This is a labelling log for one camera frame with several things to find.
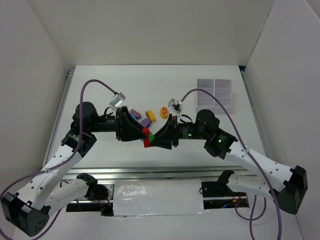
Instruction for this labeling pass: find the green half-round lego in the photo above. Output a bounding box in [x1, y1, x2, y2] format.
[149, 132, 155, 143]

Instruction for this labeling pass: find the red rectangular lego brick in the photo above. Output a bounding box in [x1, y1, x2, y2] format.
[142, 127, 151, 148]

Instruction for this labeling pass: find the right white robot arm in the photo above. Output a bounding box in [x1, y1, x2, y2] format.
[150, 109, 308, 215]

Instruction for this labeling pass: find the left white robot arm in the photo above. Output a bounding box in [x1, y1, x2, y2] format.
[0, 101, 148, 240]

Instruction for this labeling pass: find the purple brown half-round lego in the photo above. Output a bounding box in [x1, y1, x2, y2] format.
[129, 108, 142, 120]

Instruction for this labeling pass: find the purple oval lego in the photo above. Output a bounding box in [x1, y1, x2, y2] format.
[140, 118, 151, 128]

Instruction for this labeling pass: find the yellow brown lego brick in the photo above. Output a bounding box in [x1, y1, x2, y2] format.
[145, 110, 156, 123]

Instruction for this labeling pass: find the yellow butterfly lego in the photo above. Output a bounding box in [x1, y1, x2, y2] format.
[159, 106, 169, 119]

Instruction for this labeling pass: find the white foil-taped panel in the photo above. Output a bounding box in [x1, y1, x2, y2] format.
[113, 179, 205, 217]

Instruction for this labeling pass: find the white compartment organizer tray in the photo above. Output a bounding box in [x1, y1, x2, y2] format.
[195, 78, 233, 115]

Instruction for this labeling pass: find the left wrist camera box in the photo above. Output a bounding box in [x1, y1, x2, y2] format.
[109, 92, 126, 109]

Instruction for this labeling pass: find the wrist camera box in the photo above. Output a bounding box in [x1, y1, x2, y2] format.
[168, 98, 183, 115]
[109, 92, 126, 109]

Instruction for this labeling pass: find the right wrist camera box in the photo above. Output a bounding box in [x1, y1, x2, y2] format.
[168, 98, 183, 115]

